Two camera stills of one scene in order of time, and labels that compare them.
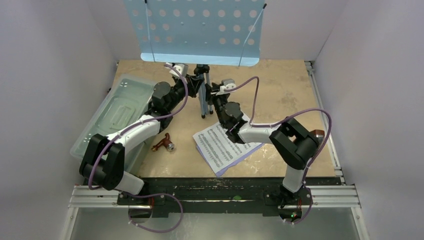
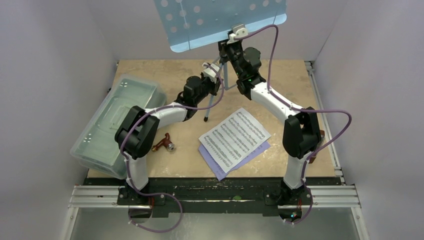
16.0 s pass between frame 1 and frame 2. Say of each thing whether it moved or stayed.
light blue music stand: moved
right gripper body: moved
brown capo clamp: stayed
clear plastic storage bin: stayed
